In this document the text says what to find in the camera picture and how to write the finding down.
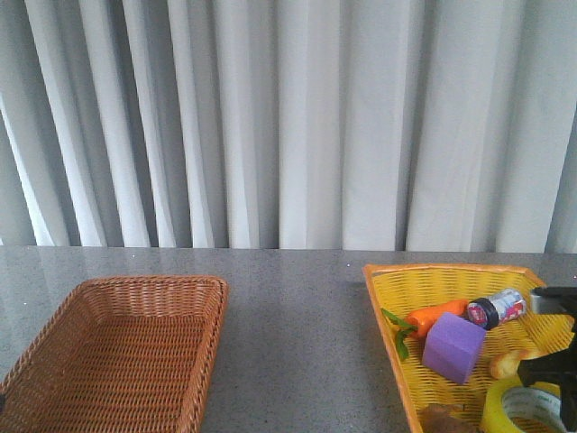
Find white pleated curtain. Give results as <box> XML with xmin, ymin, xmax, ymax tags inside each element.
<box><xmin>1</xmin><ymin>1</ymin><xmax>576</xmax><ymax>253</ymax></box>

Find orange toy carrot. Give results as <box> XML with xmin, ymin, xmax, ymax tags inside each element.
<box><xmin>380</xmin><ymin>299</ymin><xmax>469</xmax><ymax>361</ymax></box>

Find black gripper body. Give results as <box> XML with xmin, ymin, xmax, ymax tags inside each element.
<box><xmin>517</xmin><ymin>286</ymin><xmax>576</xmax><ymax>432</ymax></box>

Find brown toy animal figure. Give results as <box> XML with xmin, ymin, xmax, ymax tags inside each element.
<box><xmin>420</xmin><ymin>403</ymin><xmax>480</xmax><ymax>433</ymax></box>

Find yellow woven plastic basket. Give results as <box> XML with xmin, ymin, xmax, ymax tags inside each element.
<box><xmin>363</xmin><ymin>263</ymin><xmax>573</xmax><ymax>432</ymax></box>

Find purple foam cube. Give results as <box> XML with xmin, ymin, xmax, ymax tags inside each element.
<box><xmin>422</xmin><ymin>312</ymin><xmax>486</xmax><ymax>384</ymax></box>

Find toy bread croissant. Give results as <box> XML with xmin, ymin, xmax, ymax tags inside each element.
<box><xmin>489</xmin><ymin>349</ymin><xmax>545</xmax><ymax>380</ymax></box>

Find small printed jar black lid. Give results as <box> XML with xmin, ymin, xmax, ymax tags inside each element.
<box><xmin>466</xmin><ymin>288</ymin><xmax>527</xmax><ymax>330</ymax></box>

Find yellow tape roll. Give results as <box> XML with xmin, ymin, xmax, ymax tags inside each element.
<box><xmin>480</xmin><ymin>378</ymin><xmax>567</xmax><ymax>433</ymax></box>

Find brown wicker basket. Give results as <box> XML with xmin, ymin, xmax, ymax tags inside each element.
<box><xmin>1</xmin><ymin>275</ymin><xmax>229</xmax><ymax>432</ymax></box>

